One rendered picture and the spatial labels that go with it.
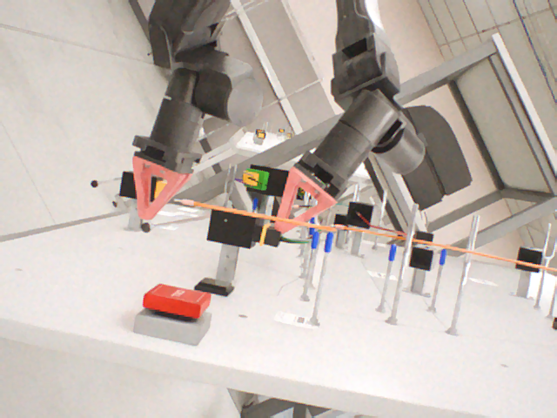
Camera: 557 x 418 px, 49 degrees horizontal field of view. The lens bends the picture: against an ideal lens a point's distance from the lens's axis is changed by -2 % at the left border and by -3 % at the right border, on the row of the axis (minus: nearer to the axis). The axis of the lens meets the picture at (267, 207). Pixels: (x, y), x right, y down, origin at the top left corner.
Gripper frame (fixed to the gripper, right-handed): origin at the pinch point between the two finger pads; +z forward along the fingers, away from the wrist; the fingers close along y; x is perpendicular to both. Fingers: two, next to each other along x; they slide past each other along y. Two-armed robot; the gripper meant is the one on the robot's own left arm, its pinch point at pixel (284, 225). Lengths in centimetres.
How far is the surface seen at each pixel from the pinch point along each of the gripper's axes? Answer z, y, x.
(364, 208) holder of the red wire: -9.0, 47.2, -8.1
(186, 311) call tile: 8.4, -29.0, 0.4
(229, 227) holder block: 4.1, -3.8, 4.9
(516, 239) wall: -120, 785, -220
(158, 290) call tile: 9.1, -27.1, 3.6
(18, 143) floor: 66, 209, 137
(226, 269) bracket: 8.9, -0.9, 2.2
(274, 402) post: 45, 84, -23
